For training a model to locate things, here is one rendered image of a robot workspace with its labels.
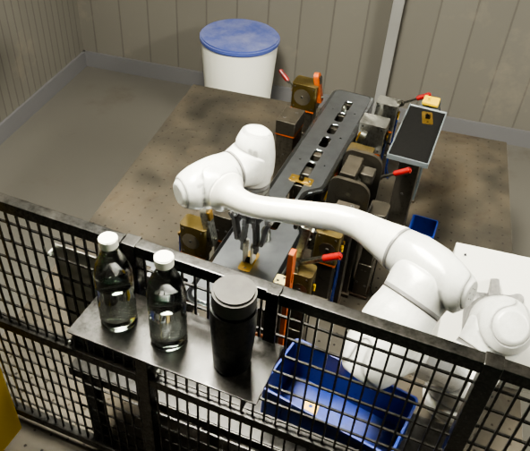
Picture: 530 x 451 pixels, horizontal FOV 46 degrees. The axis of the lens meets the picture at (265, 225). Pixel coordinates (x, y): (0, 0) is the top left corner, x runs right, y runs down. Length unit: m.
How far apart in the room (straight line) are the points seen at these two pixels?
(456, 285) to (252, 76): 2.94
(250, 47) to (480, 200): 1.83
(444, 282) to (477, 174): 1.75
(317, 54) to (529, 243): 1.88
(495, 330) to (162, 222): 1.31
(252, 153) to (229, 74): 2.49
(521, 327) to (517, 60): 2.83
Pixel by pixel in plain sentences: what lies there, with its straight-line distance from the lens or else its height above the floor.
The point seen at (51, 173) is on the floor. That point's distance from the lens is 4.01.
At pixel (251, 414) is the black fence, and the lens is 1.36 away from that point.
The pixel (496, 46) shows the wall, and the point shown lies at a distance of 4.37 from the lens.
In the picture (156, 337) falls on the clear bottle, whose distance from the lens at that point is 1.08.
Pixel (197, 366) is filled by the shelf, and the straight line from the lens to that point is 1.09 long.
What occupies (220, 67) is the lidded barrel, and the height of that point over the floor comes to 0.50.
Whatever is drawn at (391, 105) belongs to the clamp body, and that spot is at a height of 1.06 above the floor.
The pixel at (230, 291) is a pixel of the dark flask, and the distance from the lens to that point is 0.95.
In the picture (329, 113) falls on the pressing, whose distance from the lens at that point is 2.61.
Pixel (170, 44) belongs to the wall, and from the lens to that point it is 4.79.
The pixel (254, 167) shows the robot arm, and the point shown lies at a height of 1.40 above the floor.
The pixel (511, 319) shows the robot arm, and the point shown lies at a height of 1.07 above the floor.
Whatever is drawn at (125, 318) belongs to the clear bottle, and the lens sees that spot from 1.11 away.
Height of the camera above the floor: 2.30
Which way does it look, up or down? 41 degrees down
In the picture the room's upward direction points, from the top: 4 degrees clockwise
